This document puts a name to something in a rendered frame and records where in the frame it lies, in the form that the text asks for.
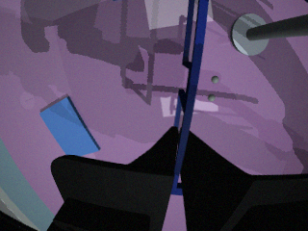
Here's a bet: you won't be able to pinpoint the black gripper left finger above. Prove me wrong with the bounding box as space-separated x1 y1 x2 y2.
50 127 178 231

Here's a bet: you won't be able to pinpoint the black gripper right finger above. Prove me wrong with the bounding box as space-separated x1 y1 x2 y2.
180 131 308 231

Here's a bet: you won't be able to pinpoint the navy glasses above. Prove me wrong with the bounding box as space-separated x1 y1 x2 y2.
170 0 209 195

